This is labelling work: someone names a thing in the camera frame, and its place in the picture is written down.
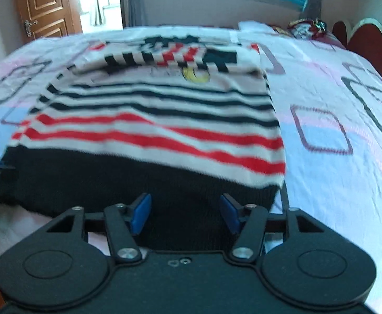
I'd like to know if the folded red patterned blanket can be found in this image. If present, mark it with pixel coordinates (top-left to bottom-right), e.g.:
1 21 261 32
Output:
270 24 297 37

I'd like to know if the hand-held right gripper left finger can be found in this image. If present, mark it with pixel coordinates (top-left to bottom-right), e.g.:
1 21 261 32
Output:
45 193 153 265

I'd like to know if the brown wooden door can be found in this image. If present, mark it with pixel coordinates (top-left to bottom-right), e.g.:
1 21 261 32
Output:
12 0 83 44

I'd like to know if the colourful shiny bundle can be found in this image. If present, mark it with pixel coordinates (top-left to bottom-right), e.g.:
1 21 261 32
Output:
312 18 328 34

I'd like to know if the folded white blanket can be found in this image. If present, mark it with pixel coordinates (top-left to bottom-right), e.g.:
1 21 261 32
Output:
238 20 274 34

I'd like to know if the metal door handle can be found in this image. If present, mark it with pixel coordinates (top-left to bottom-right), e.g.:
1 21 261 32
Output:
24 20 39 38

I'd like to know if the bed with patterned sheet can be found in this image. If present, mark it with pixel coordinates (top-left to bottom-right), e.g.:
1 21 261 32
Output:
0 25 382 314

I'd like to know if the checked striped pillow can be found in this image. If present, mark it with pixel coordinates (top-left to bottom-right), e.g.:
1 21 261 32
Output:
288 20 346 50

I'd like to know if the striped knit sweater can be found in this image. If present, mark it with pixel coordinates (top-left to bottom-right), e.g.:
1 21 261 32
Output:
0 34 287 252

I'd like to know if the white sheer curtain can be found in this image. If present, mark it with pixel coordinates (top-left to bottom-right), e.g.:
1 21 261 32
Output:
89 0 105 27

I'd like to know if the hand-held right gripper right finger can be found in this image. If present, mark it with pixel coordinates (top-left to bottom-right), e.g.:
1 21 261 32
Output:
219 194 326 265

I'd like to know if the red headboard with white trim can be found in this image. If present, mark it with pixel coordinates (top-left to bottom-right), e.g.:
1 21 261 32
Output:
332 18 382 99

